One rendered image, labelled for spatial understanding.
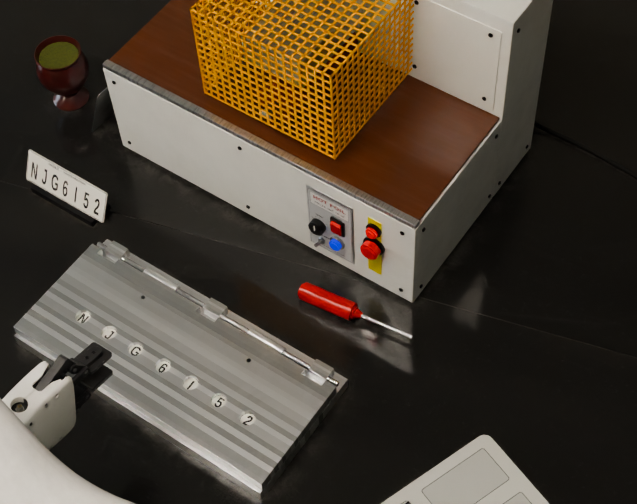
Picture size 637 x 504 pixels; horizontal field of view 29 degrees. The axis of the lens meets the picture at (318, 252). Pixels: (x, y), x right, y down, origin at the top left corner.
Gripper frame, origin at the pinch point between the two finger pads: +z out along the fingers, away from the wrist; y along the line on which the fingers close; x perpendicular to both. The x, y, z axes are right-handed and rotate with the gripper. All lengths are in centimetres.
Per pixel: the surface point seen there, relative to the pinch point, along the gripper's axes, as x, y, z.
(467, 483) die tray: 44, 13, 24
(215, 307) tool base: 0.2, 10.1, 25.3
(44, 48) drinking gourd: -50, -1, 45
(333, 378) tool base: 20.3, 11.6, 26.1
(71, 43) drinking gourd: -47, -2, 48
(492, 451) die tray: 44, 12, 29
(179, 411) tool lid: 6.4, 13.3, 9.4
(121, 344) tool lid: -7.0, 12.4, 13.1
